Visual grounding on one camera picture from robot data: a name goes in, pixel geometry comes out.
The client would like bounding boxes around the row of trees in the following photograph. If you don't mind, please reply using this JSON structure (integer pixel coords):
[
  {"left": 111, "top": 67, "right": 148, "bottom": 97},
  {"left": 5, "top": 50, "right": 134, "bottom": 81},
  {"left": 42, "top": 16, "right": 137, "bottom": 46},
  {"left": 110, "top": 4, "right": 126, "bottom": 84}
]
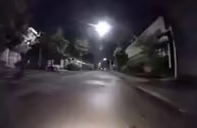
[{"left": 39, "top": 29, "right": 95, "bottom": 72}]

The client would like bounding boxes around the pale building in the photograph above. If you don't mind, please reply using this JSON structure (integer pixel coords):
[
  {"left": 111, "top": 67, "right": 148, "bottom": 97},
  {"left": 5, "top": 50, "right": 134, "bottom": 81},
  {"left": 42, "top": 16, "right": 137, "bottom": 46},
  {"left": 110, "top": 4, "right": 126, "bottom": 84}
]
[{"left": 124, "top": 15, "right": 174, "bottom": 76}]

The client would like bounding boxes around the bright street lamp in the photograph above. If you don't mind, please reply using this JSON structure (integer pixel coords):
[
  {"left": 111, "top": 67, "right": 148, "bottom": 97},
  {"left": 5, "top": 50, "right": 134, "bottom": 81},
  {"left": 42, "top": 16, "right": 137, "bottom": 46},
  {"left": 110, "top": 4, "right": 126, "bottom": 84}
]
[{"left": 90, "top": 20, "right": 114, "bottom": 38}]

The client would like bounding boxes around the grey asphalt road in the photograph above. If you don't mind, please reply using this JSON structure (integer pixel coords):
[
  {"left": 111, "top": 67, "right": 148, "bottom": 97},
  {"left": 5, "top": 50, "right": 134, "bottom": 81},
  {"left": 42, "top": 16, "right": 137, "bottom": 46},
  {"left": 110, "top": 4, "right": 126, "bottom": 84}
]
[{"left": 0, "top": 69, "right": 187, "bottom": 128}]

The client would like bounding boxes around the bushy tree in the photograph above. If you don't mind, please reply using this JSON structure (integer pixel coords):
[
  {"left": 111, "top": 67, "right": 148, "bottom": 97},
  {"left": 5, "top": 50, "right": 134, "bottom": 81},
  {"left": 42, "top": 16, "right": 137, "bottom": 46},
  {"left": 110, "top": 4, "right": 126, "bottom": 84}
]
[{"left": 114, "top": 48, "right": 130, "bottom": 73}]

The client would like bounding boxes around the large dark tree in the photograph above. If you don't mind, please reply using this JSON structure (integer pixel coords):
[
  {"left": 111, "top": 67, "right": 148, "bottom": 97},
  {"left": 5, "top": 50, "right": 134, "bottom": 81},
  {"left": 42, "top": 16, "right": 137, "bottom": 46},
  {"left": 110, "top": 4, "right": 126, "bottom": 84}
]
[{"left": 0, "top": 0, "right": 32, "bottom": 64}]

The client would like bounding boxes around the raised grey pavement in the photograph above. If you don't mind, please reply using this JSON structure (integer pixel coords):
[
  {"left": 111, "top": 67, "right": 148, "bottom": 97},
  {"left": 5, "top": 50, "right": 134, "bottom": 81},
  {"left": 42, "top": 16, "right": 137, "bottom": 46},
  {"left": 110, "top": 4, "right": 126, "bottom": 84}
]
[{"left": 112, "top": 70, "right": 197, "bottom": 128}]

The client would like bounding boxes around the white building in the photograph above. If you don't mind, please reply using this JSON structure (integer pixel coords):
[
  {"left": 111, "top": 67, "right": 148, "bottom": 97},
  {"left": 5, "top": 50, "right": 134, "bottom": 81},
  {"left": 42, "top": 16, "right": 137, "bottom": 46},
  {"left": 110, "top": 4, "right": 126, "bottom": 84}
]
[{"left": 0, "top": 26, "right": 42, "bottom": 69}]

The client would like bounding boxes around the pale pole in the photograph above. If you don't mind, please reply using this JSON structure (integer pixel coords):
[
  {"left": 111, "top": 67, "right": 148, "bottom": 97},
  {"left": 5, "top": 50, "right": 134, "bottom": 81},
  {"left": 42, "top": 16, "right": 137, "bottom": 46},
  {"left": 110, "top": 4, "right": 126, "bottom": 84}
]
[{"left": 167, "top": 25, "right": 179, "bottom": 80}]

